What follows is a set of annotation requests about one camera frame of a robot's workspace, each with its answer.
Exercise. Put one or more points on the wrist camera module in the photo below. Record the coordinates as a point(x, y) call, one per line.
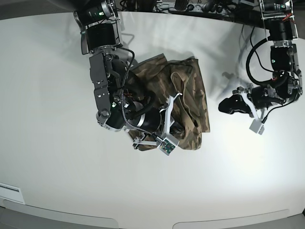
point(257, 126)
point(168, 145)

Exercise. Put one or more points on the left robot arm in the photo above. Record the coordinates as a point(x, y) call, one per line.
point(285, 86)

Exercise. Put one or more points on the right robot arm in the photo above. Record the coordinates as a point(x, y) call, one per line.
point(121, 104)

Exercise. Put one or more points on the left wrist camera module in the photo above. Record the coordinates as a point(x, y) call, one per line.
point(257, 126)

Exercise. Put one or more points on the camouflage T-shirt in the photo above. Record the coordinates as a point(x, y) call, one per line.
point(190, 109)

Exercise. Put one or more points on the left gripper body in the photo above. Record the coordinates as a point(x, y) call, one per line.
point(261, 97)

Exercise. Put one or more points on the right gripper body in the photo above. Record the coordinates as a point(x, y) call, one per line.
point(158, 122)

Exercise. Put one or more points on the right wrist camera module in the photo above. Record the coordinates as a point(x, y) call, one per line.
point(168, 145)

